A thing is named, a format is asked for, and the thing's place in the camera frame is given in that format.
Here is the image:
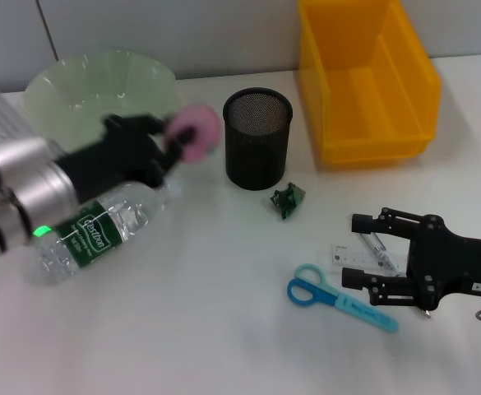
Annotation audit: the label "silver ballpoint pen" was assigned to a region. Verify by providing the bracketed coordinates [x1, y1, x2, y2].
[357, 230, 432, 318]

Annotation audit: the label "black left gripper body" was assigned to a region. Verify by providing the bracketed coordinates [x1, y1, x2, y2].
[54, 114, 164, 203]

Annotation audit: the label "clear plastic ruler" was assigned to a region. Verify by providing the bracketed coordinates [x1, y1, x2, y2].
[331, 243, 409, 275]

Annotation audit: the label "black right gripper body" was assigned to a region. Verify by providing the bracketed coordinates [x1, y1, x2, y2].
[406, 213, 481, 311]

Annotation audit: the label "clear water bottle green label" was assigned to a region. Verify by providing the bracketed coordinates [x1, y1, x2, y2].
[32, 180, 171, 285]

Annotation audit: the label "pale green wavy glass bowl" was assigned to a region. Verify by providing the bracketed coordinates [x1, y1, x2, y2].
[21, 48, 182, 160]

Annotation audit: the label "yellow plastic bin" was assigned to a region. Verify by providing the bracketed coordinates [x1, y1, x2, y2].
[297, 0, 442, 166]

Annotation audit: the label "blue scissors with sheath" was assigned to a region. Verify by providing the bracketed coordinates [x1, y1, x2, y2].
[286, 263, 400, 333]

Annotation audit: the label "black mesh pen holder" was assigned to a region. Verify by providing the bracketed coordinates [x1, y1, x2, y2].
[222, 86, 294, 191]

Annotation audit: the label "pink peach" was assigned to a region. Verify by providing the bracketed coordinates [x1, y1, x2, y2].
[164, 102, 221, 164]

